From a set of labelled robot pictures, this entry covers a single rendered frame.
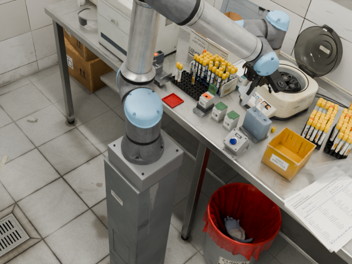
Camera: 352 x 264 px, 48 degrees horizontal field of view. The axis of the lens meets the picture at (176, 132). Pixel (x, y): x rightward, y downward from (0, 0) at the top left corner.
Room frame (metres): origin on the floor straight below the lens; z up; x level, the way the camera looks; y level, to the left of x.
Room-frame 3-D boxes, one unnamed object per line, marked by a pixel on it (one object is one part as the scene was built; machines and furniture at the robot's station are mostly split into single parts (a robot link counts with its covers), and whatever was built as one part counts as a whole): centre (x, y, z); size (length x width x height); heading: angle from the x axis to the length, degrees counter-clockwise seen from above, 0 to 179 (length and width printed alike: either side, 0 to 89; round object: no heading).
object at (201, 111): (1.23, -0.11, 0.89); 0.09 x 0.05 x 0.04; 139
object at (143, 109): (0.90, 0.11, 1.12); 0.13 x 0.12 x 0.14; 20
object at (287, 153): (1.00, -0.42, 0.93); 0.13 x 0.13 x 0.10; 53
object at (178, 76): (1.37, -0.04, 0.93); 0.17 x 0.09 x 0.11; 49
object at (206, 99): (1.23, -0.11, 0.92); 0.05 x 0.04 x 0.06; 139
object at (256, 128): (1.13, -0.31, 0.92); 0.10 x 0.07 x 0.10; 41
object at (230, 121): (1.15, -0.21, 0.91); 0.05 x 0.04 x 0.07; 139
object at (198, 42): (1.64, -0.19, 0.95); 0.29 x 0.25 x 0.15; 139
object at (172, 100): (1.26, 0.03, 0.88); 0.07 x 0.07 x 0.01; 49
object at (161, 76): (1.41, 0.15, 0.92); 0.21 x 0.07 x 0.05; 49
